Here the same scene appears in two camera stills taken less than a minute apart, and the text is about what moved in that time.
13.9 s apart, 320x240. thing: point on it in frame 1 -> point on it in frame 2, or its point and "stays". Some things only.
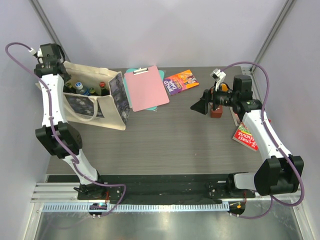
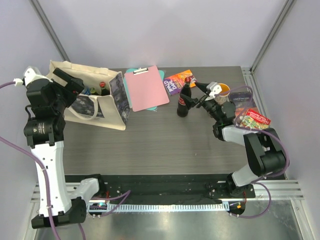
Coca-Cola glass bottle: x=104 y=91 -> x=182 y=110
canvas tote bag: x=110 y=111 stays
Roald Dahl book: x=180 y=82 stays
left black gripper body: x=64 y=75 -> x=65 y=95
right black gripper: x=202 y=105 -> x=189 y=101
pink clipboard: x=146 y=88 stays
